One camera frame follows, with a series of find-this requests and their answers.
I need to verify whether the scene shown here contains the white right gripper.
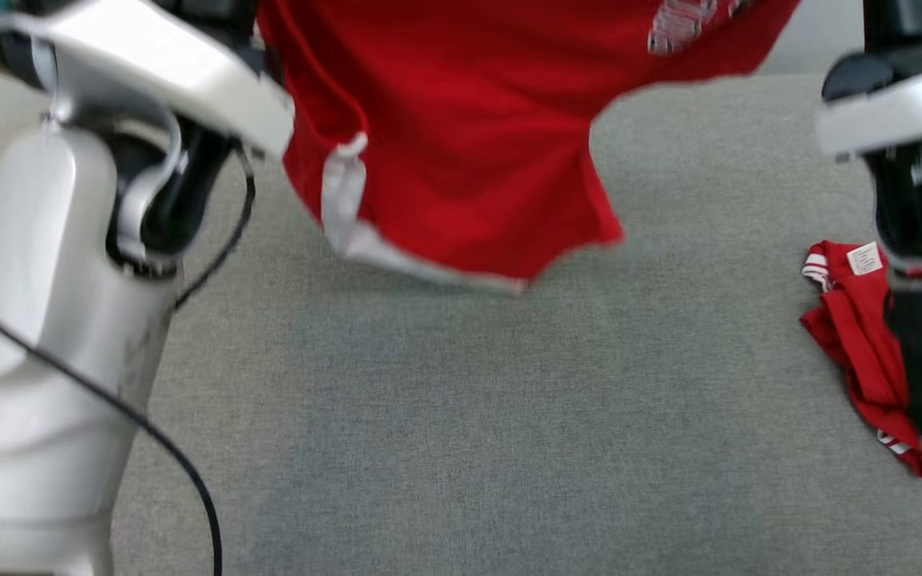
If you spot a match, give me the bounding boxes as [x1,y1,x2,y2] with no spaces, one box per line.
[816,50,922,159]

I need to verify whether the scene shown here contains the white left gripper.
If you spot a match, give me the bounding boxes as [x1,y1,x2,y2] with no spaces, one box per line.
[0,0,296,159]

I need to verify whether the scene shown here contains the red white basketball jersey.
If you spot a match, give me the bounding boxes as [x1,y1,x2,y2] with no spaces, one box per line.
[800,240,922,478]

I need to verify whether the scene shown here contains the red white printed shorts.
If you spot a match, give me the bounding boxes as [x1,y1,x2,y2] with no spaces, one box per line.
[257,0,803,294]

